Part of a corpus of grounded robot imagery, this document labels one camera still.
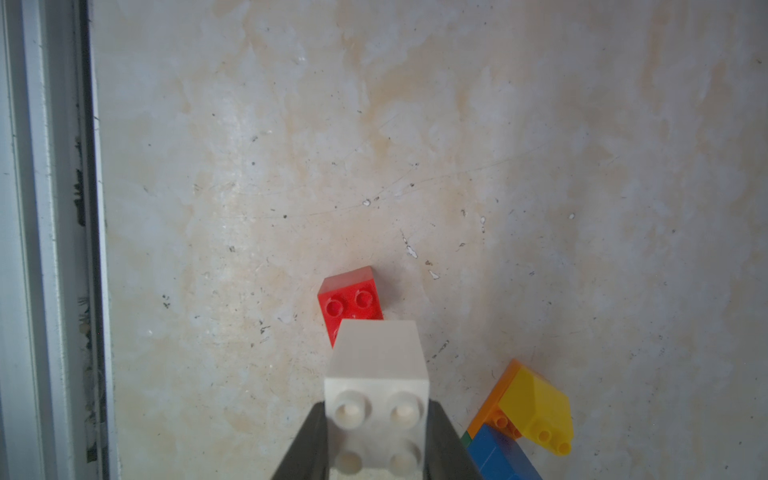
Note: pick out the red lego brick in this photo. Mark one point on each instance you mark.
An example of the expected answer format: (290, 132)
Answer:
(349, 295)

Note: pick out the orange lego plate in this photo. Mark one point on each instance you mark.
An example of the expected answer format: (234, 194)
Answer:
(490, 413)

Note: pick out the green lego plate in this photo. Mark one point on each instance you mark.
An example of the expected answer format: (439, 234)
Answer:
(466, 439)

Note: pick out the blue lego brick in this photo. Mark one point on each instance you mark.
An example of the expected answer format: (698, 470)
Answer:
(498, 457)

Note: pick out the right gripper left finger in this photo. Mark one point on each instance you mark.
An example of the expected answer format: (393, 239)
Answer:
(307, 457)

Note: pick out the white lego brick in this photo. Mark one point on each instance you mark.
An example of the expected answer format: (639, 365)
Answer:
(376, 397)

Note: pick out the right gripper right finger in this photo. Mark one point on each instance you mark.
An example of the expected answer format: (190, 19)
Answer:
(445, 456)

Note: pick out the yellow sloped lego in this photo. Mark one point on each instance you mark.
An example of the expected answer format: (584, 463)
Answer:
(539, 411)

